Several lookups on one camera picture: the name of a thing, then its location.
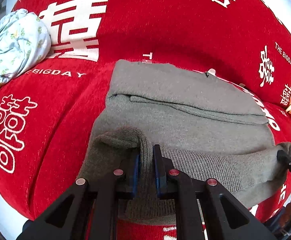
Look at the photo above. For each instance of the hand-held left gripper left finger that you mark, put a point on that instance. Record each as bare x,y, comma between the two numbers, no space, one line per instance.
135,172

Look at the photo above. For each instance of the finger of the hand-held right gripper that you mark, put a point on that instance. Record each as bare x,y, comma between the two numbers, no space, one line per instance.
289,162

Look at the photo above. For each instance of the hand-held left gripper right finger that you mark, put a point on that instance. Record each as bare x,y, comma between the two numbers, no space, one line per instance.
158,172

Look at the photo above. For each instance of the grey knit sweater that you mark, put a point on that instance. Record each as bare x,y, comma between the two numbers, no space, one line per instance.
185,130

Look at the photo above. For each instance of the red printed blanket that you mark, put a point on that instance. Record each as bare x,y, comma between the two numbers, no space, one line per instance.
173,30

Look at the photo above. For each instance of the light blue floral cloth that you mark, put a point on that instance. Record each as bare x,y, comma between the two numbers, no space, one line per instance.
15,47

